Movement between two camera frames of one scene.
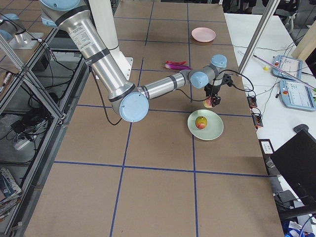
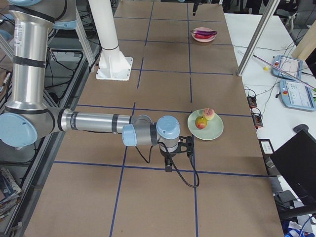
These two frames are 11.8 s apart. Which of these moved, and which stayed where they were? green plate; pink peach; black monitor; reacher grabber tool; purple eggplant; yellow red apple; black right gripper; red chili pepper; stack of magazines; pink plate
Moved: pink peach; purple eggplant; black right gripper; red chili pepper
Stayed: black monitor; pink plate; stack of magazines; green plate; reacher grabber tool; yellow red apple
